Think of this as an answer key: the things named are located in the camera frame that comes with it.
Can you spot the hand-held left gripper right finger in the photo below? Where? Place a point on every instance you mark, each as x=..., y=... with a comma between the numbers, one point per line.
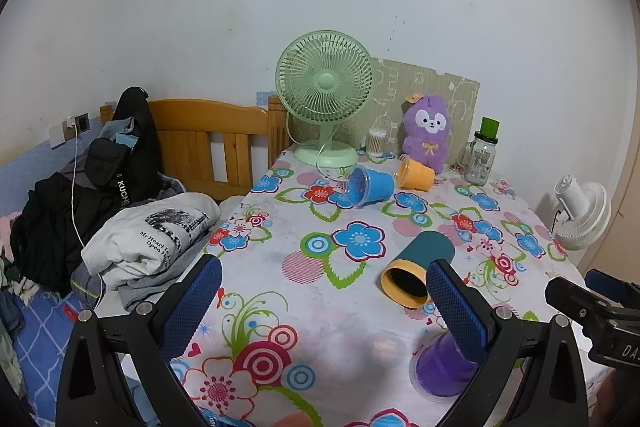
x=456, y=307

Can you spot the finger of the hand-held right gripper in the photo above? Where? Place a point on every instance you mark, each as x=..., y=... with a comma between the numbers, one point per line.
x=606, y=282
x=575, y=296

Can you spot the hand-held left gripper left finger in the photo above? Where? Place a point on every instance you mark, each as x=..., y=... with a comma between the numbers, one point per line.
x=192, y=302

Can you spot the teal cup with yellow rim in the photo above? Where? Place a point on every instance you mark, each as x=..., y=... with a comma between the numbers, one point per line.
x=425, y=257

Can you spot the purple cup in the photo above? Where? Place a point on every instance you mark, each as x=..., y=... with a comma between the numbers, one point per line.
x=440, y=364

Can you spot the orange cup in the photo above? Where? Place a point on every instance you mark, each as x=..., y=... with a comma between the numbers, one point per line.
x=417, y=174

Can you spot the blue cup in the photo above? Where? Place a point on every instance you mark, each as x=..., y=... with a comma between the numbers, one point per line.
x=375, y=187

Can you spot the grey folded clothing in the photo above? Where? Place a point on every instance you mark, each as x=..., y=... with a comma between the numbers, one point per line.
x=150, y=284

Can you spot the white desk fan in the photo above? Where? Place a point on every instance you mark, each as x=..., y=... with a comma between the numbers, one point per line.
x=582, y=212

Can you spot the white printed shirt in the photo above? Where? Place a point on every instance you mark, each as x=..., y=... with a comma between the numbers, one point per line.
x=145, y=232

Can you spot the floral tablecloth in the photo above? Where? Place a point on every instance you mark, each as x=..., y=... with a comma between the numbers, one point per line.
x=310, y=287

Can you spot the glass jar with green lid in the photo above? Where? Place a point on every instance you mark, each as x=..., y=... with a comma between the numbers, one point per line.
x=481, y=159

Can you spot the blue patterned bed sheet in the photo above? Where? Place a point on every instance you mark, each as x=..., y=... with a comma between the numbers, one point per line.
x=40, y=337

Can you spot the black clothes pile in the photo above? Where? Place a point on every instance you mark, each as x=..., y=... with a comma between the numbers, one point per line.
x=50, y=232

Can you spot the purple plush toy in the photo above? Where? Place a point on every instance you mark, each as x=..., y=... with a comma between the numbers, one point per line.
x=427, y=142

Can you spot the wooden bed headboard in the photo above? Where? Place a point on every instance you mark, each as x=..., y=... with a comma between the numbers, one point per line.
x=200, y=127

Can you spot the beige door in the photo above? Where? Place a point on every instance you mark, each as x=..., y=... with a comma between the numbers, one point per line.
x=631, y=107

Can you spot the black hanging jacket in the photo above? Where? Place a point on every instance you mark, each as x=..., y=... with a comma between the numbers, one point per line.
x=145, y=127

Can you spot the clear cotton swab container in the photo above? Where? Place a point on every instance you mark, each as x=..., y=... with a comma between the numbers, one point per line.
x=377, y=143

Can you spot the beige patterned board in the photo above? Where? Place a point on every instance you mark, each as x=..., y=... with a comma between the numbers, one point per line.
x=452, y=89

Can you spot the green desk fan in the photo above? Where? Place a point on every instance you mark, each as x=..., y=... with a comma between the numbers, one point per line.
x=325, y=82

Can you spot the wall socket with charger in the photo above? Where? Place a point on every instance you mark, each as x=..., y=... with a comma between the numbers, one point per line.
x=76, y=123

